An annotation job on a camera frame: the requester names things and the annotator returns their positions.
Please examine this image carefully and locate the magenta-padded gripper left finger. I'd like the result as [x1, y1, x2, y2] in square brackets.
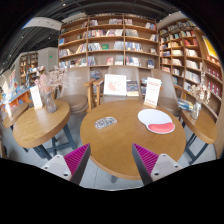
[40, 143, 92, 186]

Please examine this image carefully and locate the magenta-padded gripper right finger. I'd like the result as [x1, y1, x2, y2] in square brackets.
[131, 143, 184, 186]

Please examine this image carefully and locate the transparent computer mouse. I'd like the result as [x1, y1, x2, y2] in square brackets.
[94, 116, 118, 130]

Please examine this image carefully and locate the white mouse pad, red rest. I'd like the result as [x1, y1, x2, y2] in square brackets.
[137, 108, 176, 135]

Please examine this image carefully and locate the round wooden side table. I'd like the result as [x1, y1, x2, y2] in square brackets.
[181, 108, 219, 166]
[12, 99, 78, 160]

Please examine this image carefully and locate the beige wooden-armed armchair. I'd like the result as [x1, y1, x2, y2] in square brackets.
[56, 66, 96, 114]
[151, 68, 183, 118]
[92, 65, 151, 105]

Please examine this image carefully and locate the glass vase with dried flowers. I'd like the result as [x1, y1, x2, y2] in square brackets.
[34, 66, 68, 114]
[189, 71, 212, 120]

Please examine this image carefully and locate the stack of colourful books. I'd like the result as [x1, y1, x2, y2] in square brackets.
[177, 98, 194, 112]

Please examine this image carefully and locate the white and red table sign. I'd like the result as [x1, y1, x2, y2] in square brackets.
[143, 77, 163, 108]

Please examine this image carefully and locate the dark cover book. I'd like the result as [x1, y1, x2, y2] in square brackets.
[125, 79, 140, 98]

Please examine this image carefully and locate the small white sign stand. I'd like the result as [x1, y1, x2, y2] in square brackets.
[29, 85, 44, 110]

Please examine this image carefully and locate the white framed red picture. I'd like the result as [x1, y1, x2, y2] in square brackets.
[103, 73, 128, 98]

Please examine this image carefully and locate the distant wooden bookshelf unit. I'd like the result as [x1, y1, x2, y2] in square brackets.
[18, 50, 46, 86]

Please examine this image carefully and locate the curved wooden bookshelf unit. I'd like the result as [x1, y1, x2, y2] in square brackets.
[157, 18, 224, 158]

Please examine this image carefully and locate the wide wooden bookshelf unit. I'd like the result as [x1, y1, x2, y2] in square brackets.
[57, 13, 161, 71]

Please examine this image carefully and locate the white hanging ceiling panel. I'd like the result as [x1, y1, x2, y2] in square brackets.
[21, 16, 63, 32]

